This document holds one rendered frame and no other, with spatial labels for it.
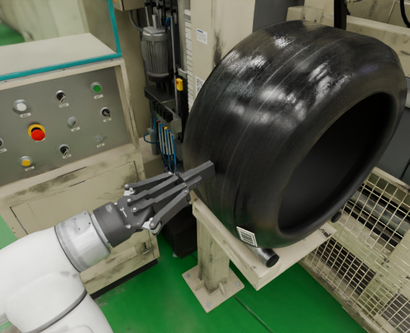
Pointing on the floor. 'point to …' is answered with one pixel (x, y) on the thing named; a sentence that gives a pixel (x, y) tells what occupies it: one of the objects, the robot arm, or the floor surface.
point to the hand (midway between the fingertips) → (198, 175)
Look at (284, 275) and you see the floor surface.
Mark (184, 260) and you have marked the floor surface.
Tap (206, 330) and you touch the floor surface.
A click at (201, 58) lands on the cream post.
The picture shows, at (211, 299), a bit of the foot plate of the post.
